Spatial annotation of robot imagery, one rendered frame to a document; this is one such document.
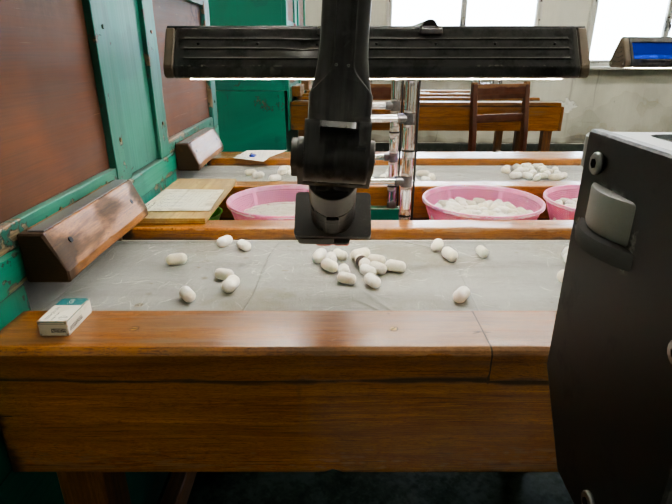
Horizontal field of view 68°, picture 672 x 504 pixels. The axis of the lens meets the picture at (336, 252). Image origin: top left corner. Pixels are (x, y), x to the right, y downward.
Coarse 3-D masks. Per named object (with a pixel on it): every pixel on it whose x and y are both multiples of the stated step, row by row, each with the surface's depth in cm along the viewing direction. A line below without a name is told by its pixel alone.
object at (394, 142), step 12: (396, 84) 114; (396, 96) 115; (372, 108) 117; (384, 108) 117; (396, 108) 116; (396, 132) 118; (396, 144) 119; (384, 156) 120; (396, 156) 120; (396, 168) 122; (396, 192) 124; (396, 204) 126; (372, 216) 126; (384, 216) 126; (396, 216) 126
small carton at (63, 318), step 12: (60, 300) 63; (72, 300) 63; (84, 300) 63; (48, 312) 60; (60, 312) 60; (72, 312) 60; (84, 312) 63; (48, 324) 59; (60, 324) 59; (72, 324) 60
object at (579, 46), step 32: (192, 32) 74; (224, 32) 74; (256, 32) 74; (288, 32) 74; (384, 32) 74; (416, 32) 74; (448, 32) 74; (480, 32) 74; (512, 32) 74; (544, 32) 74; (576, 32) 74; (192, 64) 73; (224, 64) 73; (256, 64) 73; (288, 64) 73; (384, 64) 73; (416, 64) 73; (448, 64) 73; (480, 64) 73; (512, 64) 73; (544, 64) 73; (576, 64) 73
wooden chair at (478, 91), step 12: (480, 84) 306; (492, 84) 309; (504, 84) 311; (516, 84) 313; (528, 84) 315; (480, 96) 308; (492, 96) 311; (504, 96) 314; (516, 96) 316; (528, 96) 317; (528, 108) 319; (480, 120) 313; (492, 120) 316; (504, 120) 319; (516, 120) 321; (468, 144) 316
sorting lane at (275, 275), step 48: (144, 240) 96; (192, 240) 96; (288, 240) 96; (384, 240) 96; (432, 240) 96; (480, 240) 96; (528, 240) 96; (96, 288) 77; (144, 288) 77; (192, 288) 77; (240, 288) 77; (288, 288) 77; (336, 288) 77; (384, 288) 77; (432, 288) 77; (480, 288) 77; (528, 288) 77
